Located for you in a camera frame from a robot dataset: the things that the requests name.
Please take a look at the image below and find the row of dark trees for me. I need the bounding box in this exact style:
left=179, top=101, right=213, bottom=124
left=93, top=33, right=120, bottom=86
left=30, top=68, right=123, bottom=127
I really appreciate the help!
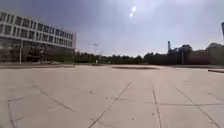
left=73, top=50, right=224, bottom=66

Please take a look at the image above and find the low reddish raised bed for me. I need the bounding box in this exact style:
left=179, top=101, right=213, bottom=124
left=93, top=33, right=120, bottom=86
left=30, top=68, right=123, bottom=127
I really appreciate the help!
left=111, top=65, right=158, bottom=71

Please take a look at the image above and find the thin street lamp pole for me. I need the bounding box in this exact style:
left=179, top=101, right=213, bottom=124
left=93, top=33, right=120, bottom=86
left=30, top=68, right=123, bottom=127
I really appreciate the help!
left=92, top=42, right=99, bottom=65

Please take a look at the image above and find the pale concrete slab pavement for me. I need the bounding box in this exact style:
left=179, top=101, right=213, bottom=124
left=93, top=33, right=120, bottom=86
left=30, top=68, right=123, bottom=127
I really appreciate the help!
left=0, top=65, right=224, bottom=128

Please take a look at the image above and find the cluster of distant buildings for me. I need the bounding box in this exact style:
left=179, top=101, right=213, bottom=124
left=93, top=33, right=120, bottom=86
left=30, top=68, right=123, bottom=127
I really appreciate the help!
left=166, top=40, right=224, bottom=66

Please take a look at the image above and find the large white office building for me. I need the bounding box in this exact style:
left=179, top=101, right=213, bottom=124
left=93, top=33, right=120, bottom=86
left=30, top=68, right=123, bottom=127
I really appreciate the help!
left=0, top=11, right=77, bottom=64

